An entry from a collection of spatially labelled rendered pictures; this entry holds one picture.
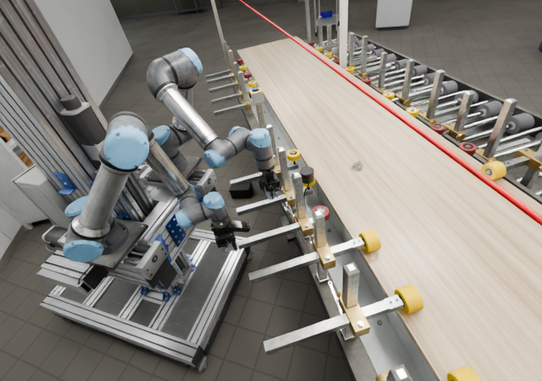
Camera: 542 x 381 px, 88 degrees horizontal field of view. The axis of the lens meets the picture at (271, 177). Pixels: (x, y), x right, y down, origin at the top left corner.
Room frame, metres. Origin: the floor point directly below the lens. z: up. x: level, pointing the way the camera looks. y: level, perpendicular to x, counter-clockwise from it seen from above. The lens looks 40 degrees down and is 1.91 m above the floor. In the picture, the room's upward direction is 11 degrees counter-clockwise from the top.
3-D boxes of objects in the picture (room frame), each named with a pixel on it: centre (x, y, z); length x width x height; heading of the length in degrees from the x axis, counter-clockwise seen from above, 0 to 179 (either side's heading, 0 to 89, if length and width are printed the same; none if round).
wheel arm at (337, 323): (0.38, -0.12, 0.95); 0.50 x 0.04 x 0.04; 97
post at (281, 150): (1.17, -0.08, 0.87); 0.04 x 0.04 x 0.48; 7
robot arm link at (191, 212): (0.83, 0.35, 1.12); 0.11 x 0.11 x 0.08; 14
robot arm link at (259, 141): (0.92, 0.01, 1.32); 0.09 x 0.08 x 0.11; 41
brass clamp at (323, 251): (0.65, -0.14, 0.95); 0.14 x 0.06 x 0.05; 7
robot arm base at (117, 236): (0.85, 0.73, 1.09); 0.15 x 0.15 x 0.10
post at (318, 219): (0.67, -0.14, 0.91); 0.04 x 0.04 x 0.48; 7
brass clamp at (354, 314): (0.40, -0.17, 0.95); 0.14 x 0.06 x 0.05; 7
